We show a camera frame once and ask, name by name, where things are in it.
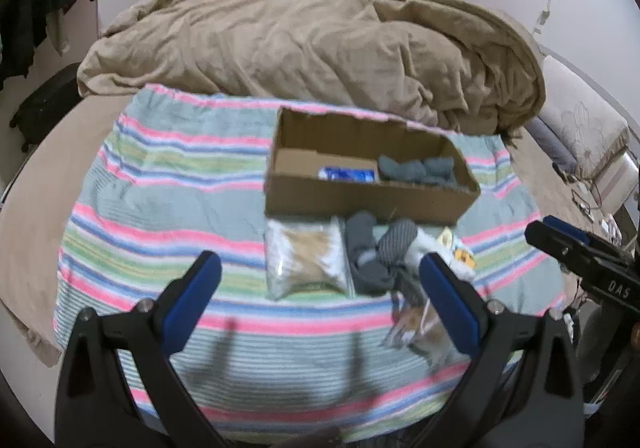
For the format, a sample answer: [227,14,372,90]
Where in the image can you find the grey pillow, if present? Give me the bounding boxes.
[525,117,577,174]

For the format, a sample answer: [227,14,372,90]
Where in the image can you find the tan rumpled duvet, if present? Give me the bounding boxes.
[77,0,546,135]

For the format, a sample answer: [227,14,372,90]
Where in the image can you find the grey dotted socks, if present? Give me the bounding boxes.
[345,211,426,307]

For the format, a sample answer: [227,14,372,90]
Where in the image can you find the black suitcase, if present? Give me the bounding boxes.
[9,63,81,153]

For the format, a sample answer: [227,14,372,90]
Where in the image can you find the grey fuzzy socks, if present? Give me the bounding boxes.
[378,156,458,188]

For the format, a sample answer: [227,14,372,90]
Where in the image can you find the blue tissue packet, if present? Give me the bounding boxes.
[318,165,376,183]

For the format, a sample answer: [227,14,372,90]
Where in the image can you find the beige bed sheet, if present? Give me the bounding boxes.
[1,95,132,368]

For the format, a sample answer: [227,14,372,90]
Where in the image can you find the brown cardboard box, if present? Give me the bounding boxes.
[265,108,480,225]

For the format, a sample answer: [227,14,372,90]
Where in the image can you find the cotton swab bag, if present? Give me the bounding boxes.
[265,217,356,301]

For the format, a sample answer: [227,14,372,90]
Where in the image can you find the white socks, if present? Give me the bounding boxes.
[404,228,475,283]

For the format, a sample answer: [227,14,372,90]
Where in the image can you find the white embroidered pillow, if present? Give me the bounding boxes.
[539,55,629,179]

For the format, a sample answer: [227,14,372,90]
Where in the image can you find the capybara tissue pack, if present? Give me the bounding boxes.
[437,227,476,269]

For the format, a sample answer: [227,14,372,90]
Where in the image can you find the clear bag with snacks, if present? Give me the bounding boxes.
[382,300,452,367]

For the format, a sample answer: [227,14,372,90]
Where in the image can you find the striped pastel towel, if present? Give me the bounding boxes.
[52,83,569,444]

